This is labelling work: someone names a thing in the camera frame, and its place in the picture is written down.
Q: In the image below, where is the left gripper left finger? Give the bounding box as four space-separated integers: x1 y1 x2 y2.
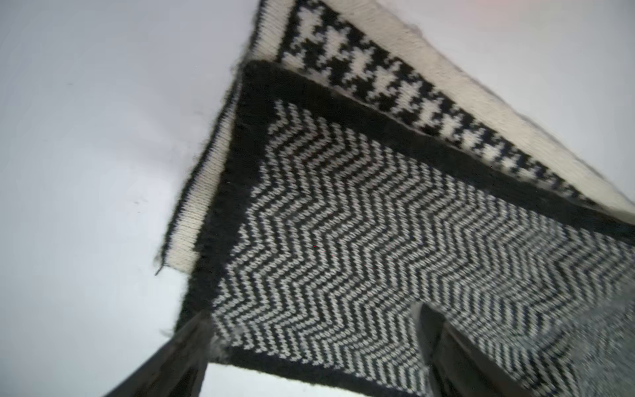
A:
106 311 213 397

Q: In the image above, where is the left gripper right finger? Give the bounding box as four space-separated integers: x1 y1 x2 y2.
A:
412 303 532 397

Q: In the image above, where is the black white patterned scarf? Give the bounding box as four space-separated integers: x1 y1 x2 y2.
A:
161 1 634 396

